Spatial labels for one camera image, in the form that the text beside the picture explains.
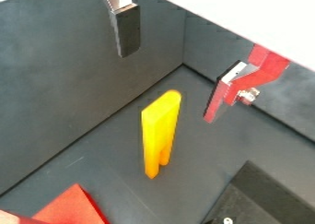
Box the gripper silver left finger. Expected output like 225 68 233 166
105 0 140 58

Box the black curved regrasp stand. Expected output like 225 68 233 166
201 160 315 224

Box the yellow two-pronged square-circle object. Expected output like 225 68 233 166
141 89 181 179

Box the gripper red right finger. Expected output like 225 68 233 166
203 44 289 123

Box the red fixture block with holes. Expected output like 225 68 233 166
0 183 111 224

